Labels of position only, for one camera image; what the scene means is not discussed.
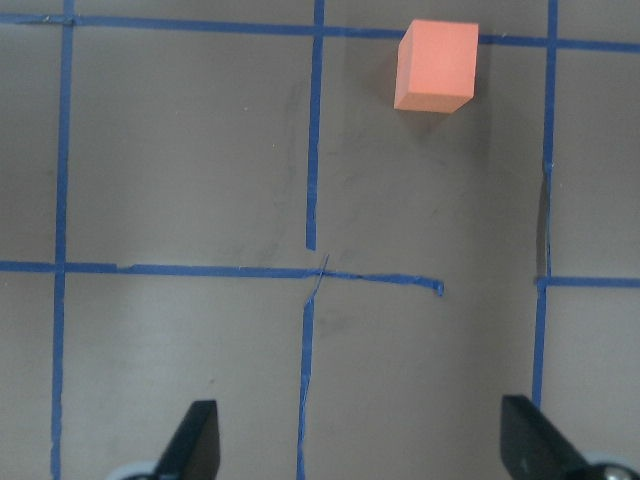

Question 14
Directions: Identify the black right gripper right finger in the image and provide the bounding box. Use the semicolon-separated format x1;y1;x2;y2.
500;395;589;480

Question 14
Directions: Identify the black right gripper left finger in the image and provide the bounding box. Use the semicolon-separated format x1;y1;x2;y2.
152;400;221;480

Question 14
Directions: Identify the orange foam block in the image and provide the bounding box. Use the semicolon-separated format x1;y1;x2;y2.
394;19;479;114

